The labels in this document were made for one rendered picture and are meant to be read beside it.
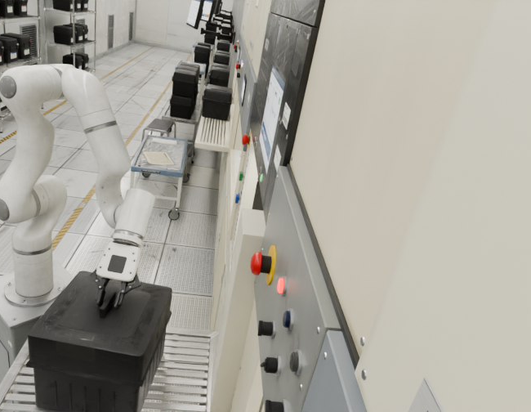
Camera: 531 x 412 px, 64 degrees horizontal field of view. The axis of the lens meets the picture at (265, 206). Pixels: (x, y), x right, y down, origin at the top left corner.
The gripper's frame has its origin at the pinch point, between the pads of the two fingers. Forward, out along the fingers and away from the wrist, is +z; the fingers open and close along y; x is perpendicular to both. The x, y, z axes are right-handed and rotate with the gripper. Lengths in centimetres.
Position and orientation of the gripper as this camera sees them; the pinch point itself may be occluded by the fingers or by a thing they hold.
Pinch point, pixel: (109, 299)
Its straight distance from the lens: 124.3
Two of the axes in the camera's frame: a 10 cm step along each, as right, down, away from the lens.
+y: 9.8, 1.9, 0.2
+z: -1.7, 9.2, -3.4
